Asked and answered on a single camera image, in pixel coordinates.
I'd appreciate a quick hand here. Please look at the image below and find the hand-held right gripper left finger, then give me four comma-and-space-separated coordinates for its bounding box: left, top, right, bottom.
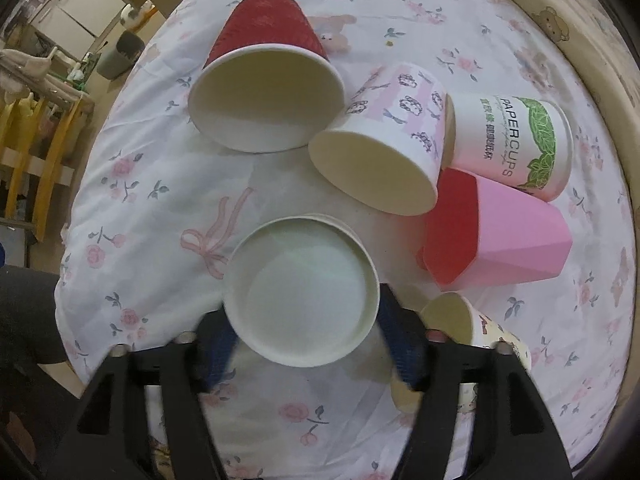
59, 308, 240, 480

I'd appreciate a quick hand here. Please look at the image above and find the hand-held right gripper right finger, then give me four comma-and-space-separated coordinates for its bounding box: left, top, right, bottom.
376, 283, 574, 480

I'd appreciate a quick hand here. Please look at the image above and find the plain white paper cup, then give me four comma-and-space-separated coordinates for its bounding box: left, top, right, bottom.
222, 214, 381, 367

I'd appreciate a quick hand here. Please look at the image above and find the small cartoon print paper cup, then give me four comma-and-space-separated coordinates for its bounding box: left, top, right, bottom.
391, 292, 532, 415

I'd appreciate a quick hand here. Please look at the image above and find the pink faceted plastic cup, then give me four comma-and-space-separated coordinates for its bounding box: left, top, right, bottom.
418, 167, 574, 292

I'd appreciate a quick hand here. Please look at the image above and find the pink floral paper cup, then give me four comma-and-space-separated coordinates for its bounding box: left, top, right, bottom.
308, 63, 448, 217

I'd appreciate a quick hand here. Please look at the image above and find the white green leaf paper cup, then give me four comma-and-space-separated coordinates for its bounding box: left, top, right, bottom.
443, 91, 574, 203

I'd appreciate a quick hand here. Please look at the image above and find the red ribbed paper cup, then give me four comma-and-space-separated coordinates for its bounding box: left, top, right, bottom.
188, 0, 346, 153

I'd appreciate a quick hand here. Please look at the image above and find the white floral bed sheet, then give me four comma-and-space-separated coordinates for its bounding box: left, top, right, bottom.
56, 0, 632, 480

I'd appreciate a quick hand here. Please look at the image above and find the person's dark trouser leg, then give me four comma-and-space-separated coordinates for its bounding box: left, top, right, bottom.
0, 266, 68, 461

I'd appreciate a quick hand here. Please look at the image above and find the yellow wooden chair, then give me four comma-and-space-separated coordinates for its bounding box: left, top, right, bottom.
0, 91, 96, 242

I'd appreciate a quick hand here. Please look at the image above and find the grey trash bin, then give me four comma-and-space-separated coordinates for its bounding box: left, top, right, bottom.
96, 30, 146, 81

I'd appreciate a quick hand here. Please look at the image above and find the white cabinet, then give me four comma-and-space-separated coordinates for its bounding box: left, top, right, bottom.
25, 0, 132, 61

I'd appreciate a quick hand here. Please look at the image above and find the beige bear print blanket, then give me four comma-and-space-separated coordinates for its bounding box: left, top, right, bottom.
460, 0, 640, 191

